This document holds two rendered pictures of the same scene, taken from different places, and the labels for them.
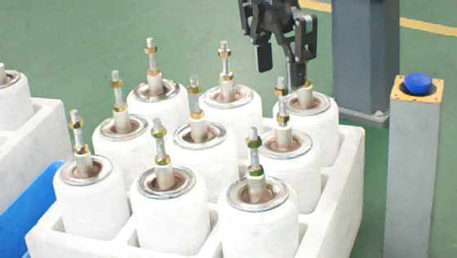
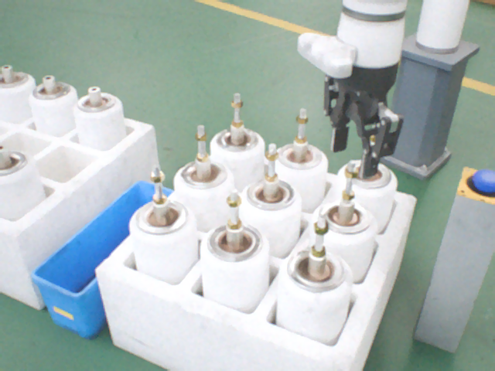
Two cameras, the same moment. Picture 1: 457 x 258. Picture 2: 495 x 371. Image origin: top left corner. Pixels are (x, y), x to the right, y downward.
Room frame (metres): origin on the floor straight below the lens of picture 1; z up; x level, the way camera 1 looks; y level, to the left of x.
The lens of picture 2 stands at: (0.25, 0.02, 0.74)
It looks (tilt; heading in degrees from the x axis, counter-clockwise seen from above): 37 degrees down; 4
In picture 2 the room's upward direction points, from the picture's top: straight up
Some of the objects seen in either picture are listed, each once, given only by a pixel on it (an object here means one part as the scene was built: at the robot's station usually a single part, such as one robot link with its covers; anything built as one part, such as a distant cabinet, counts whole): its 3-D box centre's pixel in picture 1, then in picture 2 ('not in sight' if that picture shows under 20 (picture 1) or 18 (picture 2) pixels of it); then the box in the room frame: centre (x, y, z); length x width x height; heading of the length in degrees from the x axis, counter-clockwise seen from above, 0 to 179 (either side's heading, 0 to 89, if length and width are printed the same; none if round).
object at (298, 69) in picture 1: (301, 68); (376, 161); (0.80, -0.09, 0.38); 0.03 x 0.01 x 0.05; 29
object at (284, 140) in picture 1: (283, 135); (346, 209); (0.84, -0.07, 0.26); 0.02 x 0.02 x 0.03
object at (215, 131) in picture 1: (199, 135); (271, 195); (0.89, 0.04, 0.25); 0.08 x 0.08 x 0.01
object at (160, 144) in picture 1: (160, 146); (234, 212); (0.78, 0.08, 0.30); 0.01 x 0.01 x 0.08; 1
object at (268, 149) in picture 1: (284, 144); (345, 216); (0.84, -0.07, 0.25); 0.08 x 0.08 x 0.01
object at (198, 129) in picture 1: (198, 127); (271, 188); (0.89, 0.04, 0.26); 0.02 x 0.02 x 0.03
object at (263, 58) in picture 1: (263, 57); (339, 138); (0.88, -0.05, 0.36); 0.02 x 0.01 x 0.04; 119
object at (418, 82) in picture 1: (418, 84); (487, 182); (0.85, -0.26, 0.32); 0.04 x 0.04 x 0.02
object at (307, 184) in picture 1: (286, 201); (338, 261); (0.84, -0.07, 0.16); 0.10 x 0.10 x 0.18
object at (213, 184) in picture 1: (206, 191); (269, 239); (0.89, 0.04, 0.16); 0.10 x 0.10 x 0.18
